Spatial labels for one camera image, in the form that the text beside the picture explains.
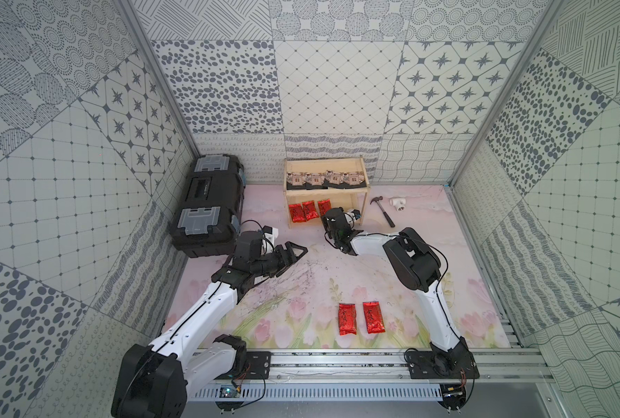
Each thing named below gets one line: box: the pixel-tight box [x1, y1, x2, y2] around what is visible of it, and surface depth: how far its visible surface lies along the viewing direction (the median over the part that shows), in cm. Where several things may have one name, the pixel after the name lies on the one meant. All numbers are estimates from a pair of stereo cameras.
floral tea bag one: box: [291, 173, 304, 186], surface depth 95 cm
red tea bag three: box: [317, 198, 332, 216], surface depth 109 cm
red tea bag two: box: [302, 200, 320, 222], surface depth 106 cm
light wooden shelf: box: [283, 155, 367, 176], surface depth 102 cm
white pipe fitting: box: [389, 198, 407, 212], surface depth 113 cm
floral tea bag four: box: [349, 172, 361, 186], surface depth 95 cm
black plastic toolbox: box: [170, 154, 247, 258], surface depth 93 cm
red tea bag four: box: [337, 303, 358, 337], surface depth 83 cm
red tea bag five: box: [362, 301, 386, 335], surface depth 83 cm
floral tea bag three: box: [329, 171, 342, 185], surface depth 95 cm
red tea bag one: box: [288, 203, 307, 223], surface depth 107 cm
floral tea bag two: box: [310, 174, 324, 186], surface depth 95 cm
